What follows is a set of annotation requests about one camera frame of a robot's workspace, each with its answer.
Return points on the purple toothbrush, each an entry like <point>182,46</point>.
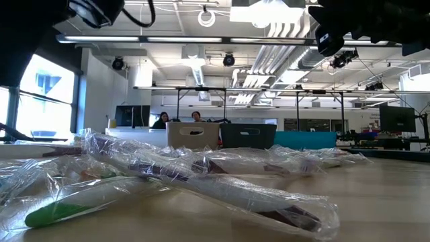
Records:
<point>235,167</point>
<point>235,195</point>

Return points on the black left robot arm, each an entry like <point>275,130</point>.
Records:
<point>20,40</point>

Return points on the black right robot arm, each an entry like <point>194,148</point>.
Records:
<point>376,17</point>

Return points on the black ceiling spotlights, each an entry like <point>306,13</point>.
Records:
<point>342,60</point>

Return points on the long ceiling light strip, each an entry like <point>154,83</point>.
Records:
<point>262,40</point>
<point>371,42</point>
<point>184,39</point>
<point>100,38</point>

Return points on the white ceiling baffles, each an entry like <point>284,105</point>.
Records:
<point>268,57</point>

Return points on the white ceiling light panel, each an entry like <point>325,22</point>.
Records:
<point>265,13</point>

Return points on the teal plastic bin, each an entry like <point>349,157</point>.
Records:
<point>302,138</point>

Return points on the black round ceiling speaker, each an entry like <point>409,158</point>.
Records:
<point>117,63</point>
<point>228,60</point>

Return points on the black computer monitor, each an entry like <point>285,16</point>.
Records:
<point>398,118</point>
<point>131,116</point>

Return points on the black equipment on desk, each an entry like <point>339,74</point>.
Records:
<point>369,138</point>

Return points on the dark grey plastic bin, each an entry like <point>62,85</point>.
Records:
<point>265,134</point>

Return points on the person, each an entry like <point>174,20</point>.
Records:
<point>197,116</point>
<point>163,120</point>

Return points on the beige plastic bin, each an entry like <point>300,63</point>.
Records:
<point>208,134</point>

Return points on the white plastic bin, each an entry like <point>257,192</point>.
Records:
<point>141,133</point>

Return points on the yellow cup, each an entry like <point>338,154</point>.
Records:
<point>112,123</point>

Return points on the large window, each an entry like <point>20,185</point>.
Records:
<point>43,114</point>

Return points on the white air duct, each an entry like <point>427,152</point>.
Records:
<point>198,72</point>

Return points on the black workstation frame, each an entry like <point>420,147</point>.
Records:
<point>201,88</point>

